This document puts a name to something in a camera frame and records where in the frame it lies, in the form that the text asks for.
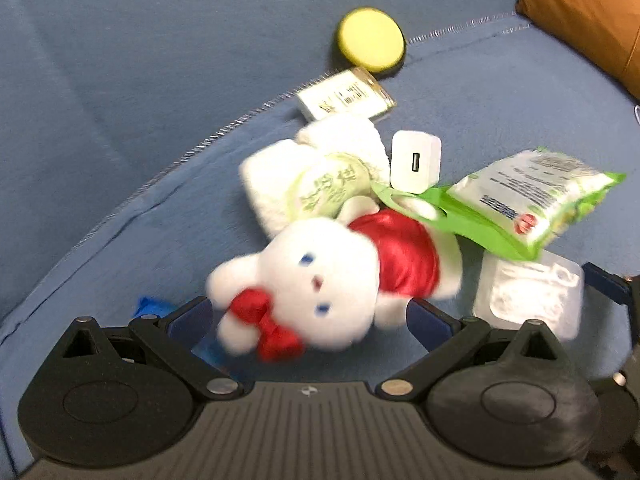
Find white kitty plush red dress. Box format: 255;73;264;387
205;207;464;363

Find clear plastic case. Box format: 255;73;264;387
473;250;585;341

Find green snack packet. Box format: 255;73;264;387
373;148;626;261

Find white USB charger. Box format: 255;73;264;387
390;130;442;194

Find white plush green print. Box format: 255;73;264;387
239;114;390;238

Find small white gold box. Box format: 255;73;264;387
295;67;397;122

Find yellow round sponge puff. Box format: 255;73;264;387
335;6;407;77

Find blue fabric sofa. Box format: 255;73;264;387
1;0;639;479

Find orange cushion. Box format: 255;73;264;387
516;0;639;96

